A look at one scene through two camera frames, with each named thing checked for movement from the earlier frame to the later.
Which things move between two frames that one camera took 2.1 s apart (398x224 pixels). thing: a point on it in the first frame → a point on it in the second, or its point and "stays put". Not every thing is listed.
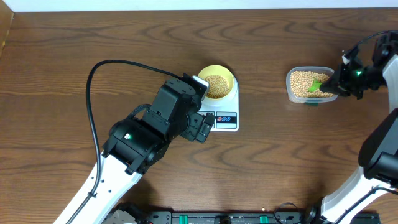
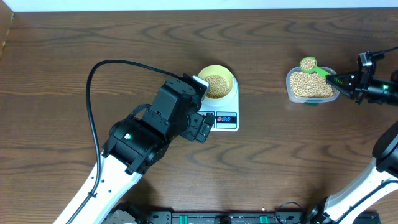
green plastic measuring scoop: [315, 86] → [309, 65]
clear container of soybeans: [298, 80] stays put
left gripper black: [194, 120] stays put
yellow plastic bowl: [221, 80] stays put
